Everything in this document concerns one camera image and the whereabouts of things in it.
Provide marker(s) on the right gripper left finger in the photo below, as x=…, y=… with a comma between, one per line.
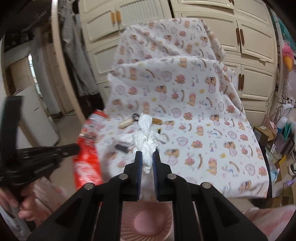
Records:
x=94, y=212

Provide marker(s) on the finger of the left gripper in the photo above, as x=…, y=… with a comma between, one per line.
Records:
x=67, y=150

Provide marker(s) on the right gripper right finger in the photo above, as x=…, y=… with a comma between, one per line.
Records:
x=200, y=212

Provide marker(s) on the red snack bag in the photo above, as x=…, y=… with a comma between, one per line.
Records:
x=86, y=164

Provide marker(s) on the wooden clothespin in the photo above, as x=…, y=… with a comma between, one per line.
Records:
x=125, y=123

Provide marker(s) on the white tissue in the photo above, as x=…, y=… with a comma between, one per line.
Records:
x=146, y=140

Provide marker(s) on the person's left hand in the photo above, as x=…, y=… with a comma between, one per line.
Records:
x=27, y=209

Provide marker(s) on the white refrigerator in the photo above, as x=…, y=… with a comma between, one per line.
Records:
x=37, y=124

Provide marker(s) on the pink plastic waste basket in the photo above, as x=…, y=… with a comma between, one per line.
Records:
x=146, y=220

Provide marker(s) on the black lighter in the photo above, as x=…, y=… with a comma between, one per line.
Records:
x=122, y=148

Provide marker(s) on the hanging grey clothes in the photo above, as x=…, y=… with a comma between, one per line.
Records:
x=75, y=52

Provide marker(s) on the cardboard box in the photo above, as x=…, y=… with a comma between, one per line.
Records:
x=264, y=136

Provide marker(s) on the bear print sheet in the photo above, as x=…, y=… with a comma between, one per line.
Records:
x=208, y=137

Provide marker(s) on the pink plush bird toy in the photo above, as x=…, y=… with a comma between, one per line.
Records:
x=288, y=56

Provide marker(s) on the cream louvered wardrobe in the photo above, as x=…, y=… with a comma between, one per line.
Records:
x=243, y=28

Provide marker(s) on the wooden door frame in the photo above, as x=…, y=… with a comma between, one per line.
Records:
x=61, y=61

